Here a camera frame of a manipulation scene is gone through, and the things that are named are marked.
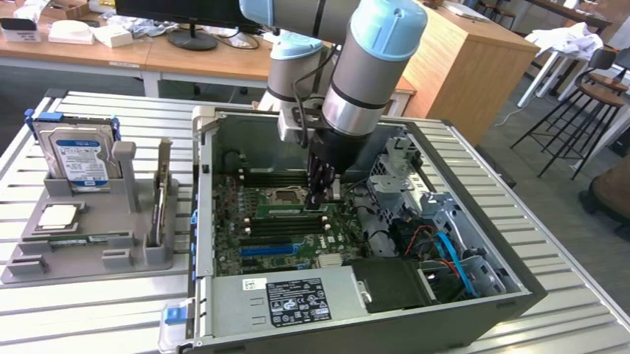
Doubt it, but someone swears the dark wooden table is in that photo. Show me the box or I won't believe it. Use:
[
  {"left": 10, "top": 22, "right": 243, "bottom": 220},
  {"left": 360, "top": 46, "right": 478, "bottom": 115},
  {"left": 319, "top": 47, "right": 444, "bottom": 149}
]
[{"left": 519, "top": 0, "right": 615, "bottom": 35}]

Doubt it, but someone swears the hard disk with blue caddy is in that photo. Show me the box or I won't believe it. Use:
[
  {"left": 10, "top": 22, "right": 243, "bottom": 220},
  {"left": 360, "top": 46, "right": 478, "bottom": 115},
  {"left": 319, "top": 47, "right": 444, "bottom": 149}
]
[{"left": 24, "top": 108, "right": 124, "bottom": 194}]

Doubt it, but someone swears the brown cardboard box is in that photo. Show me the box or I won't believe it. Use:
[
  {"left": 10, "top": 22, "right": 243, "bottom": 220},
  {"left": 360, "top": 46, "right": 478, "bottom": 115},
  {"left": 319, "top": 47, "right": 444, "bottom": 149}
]
[{"left": 40, "top": 0, "right": 90, "bottom": 20}]

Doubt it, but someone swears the open grey PC case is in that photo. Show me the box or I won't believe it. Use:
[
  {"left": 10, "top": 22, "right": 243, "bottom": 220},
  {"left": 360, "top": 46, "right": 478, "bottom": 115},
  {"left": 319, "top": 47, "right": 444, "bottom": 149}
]
[{"left": 159, "top": 105, "right": 550, "bottom": 354}]

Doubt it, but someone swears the CPU socket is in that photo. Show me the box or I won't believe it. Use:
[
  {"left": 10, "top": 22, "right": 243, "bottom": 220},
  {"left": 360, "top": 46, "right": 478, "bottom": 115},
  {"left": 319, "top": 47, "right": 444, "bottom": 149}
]
[{"left": 264, "top": 187, "right": 309, "bottom": 207}]

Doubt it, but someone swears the white flat box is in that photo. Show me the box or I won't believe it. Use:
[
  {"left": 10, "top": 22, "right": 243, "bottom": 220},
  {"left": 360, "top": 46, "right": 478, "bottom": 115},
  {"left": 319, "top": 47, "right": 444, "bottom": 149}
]
[{"left": 46, "top": 19, "right": 96, "bottom": 46}]

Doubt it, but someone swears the black RAM slot bank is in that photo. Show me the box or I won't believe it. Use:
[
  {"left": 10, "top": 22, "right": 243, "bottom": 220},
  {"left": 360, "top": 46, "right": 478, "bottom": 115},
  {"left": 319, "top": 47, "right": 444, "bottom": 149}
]
[
  {"left": 244, "top": 216, "right": 332, "bottom": 236},
  {"left": 239, "top": 168, "right": 312, "bottom": 188}
]

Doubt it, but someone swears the wooden cabinet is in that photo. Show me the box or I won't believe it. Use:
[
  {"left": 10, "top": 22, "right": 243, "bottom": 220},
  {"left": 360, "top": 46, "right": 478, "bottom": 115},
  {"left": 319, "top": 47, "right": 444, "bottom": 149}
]
[{"left": 388, "top": 2, "right": 542, "bottom": 148}]

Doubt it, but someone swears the white crumpled cloth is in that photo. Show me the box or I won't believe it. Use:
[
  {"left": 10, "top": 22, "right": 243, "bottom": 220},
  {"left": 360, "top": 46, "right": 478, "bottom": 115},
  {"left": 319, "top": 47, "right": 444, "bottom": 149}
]
[{"left": 523, "top": 21, "right": 606, "bottom": 62}]

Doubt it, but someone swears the black fan shroud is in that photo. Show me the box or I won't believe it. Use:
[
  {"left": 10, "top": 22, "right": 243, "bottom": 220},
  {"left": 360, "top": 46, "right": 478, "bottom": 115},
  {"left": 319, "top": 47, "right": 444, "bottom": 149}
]
[{"left": 351, "top": 257, "right": 440, "bottom": 315}]

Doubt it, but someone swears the silver power supply with label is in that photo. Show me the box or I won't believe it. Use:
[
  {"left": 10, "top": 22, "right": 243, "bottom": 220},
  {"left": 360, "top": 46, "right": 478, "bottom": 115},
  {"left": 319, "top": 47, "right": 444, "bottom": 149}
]
[{"left": 208, "top": 266, "right": 369, "bottom": 337}]

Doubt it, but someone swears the black bar stool wooden seat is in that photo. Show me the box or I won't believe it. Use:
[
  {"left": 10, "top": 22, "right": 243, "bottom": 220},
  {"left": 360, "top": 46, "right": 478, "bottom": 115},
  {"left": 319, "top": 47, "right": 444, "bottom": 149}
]
[{"left": 510, "top": 46, "right": 630, "bottom": 181}]

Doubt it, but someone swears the blue flat wire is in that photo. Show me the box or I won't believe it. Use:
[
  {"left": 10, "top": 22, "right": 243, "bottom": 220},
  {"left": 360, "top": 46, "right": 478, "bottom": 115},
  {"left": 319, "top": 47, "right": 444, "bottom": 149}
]
[{"left": 434, "top": 231, "right": 482, "bottom": 296}]

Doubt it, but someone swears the small white box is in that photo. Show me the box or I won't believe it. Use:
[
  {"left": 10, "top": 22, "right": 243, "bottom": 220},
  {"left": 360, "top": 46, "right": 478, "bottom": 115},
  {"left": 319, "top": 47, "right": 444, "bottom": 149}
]
[{"left": 92, "top": 25, "right": 135, "bottom": 49}]

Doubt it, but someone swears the graphics card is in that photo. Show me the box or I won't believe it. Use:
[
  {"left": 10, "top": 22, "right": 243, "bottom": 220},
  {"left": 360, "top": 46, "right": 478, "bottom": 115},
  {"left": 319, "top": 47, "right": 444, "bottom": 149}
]
[{"left": 145, "top": 137, "right": 175, "bottom": 249}]

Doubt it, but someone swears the silver chipset heatsink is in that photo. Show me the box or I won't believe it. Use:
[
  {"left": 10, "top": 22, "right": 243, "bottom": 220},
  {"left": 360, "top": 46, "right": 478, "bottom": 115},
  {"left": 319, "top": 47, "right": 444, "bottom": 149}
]
[{"left": 316, "top": 253, "right": 347, "bottom": 268}]

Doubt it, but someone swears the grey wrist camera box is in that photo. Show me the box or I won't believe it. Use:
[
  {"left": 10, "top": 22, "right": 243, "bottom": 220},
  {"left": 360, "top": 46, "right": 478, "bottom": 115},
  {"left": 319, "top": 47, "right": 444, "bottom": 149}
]
[{"left": 276, "top": 105, "right": 309, "bottom": 144}]

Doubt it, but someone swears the dark brown chair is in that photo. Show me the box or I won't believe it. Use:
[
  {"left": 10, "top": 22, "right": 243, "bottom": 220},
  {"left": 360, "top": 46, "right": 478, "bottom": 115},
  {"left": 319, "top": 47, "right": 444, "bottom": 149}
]
[{"left": 578, "top": 157, "right": 630, "bottom": 234}]

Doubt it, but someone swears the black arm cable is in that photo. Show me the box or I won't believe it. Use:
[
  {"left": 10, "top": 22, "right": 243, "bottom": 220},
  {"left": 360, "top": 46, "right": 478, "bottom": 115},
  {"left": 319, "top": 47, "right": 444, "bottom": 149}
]
[{"left": 291, "top": 43, "right": 341, "bottom": 149}]

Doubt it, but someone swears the white table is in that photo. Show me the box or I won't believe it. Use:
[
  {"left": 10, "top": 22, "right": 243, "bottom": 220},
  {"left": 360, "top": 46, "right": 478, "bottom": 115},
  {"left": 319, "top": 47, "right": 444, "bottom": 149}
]
[{"left": 515, "top": 46, "right": 591, "bottom": 108}]

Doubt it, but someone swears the blue expansion slot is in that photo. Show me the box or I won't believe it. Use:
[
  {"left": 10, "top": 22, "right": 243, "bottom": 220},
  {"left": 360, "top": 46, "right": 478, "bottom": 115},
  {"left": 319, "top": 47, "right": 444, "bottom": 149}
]
[{"left": 239, "top": 244, "right": 292, "bottom": 256}]

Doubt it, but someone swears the red wire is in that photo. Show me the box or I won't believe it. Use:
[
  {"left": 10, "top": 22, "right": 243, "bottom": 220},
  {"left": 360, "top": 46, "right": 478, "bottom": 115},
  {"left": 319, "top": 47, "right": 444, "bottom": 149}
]
[{"left": 403, "top": 224, "right": 436, "bottom": 256}]

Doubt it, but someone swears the metal disk bay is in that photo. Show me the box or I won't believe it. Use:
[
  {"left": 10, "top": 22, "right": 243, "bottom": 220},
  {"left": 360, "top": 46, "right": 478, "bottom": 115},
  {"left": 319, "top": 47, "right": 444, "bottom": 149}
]
[{"left": 364, "top": 135, "right": 508, "bottom": 300}]

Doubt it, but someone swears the white labelled box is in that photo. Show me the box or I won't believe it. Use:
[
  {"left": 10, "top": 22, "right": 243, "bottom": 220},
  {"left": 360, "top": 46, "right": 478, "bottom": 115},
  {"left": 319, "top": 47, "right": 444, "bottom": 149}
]
[{"left": 0, "top": 15, "right": 41, "bottom": 43}]

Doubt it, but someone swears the green RAM stick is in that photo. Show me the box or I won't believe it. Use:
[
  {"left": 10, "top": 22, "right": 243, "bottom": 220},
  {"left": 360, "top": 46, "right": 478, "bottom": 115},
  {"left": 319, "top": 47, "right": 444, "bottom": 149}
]
[
  {"left": 20, "top": 234, "right": 135, "bottom": 247},
  {"left": 255, "top": 204, "right": 309, "bottom": 218}
]

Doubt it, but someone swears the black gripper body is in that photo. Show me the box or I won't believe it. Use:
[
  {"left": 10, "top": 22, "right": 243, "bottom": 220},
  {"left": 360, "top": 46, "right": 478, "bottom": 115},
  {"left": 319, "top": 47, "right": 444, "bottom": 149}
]
[{"left": 309, "top": 128, "right": 372, "bottom": 175}]

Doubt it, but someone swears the grey parts rack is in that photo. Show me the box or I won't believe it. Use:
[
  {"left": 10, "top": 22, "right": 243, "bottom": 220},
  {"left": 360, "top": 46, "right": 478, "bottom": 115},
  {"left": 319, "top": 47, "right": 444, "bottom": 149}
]
[{"left": 1, "top": 141, "right": 176, "bottom": 285}]

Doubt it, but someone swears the green motherboard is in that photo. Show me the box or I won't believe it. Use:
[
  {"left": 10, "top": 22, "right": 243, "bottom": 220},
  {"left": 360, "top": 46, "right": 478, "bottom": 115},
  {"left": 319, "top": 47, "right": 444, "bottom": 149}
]
[{"left": 211, "top": 162, "right": 377, "bottom": 278}]

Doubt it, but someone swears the black computer monitor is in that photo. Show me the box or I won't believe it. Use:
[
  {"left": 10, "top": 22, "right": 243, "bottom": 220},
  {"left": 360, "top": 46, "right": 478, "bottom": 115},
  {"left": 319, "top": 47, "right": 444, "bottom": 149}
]
[{"left": 113, "top": 0, "right": 263, "bottom": 51}]

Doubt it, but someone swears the wooden desk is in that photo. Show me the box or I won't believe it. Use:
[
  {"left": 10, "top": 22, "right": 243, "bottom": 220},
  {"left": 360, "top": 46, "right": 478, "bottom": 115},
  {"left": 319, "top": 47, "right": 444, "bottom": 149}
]
[{"left": 0, "top": 10, "right": 418, "bottom": 111}]

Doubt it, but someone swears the silver CPU chip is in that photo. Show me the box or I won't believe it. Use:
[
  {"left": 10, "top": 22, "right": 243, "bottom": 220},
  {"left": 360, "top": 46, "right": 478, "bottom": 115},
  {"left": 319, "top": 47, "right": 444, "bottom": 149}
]
[{"left": 37, "top": 204, "right": 80, "bottom": 230}]

